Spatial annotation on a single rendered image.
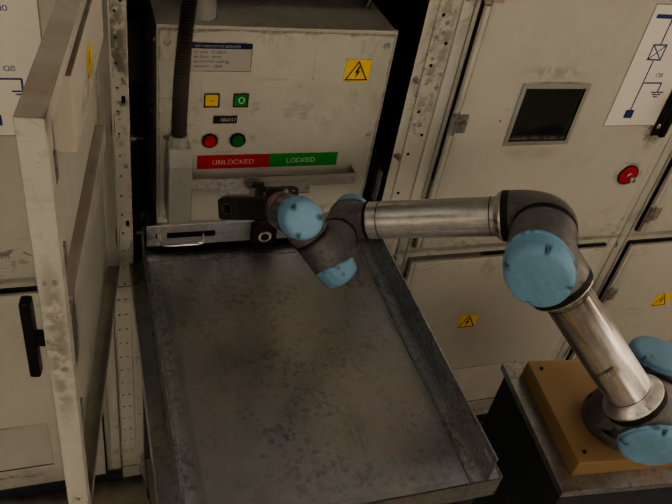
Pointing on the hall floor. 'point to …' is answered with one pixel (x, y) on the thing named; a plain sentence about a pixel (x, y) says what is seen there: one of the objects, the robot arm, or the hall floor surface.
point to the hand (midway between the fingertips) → (250, 199)
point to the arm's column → (535, 483)
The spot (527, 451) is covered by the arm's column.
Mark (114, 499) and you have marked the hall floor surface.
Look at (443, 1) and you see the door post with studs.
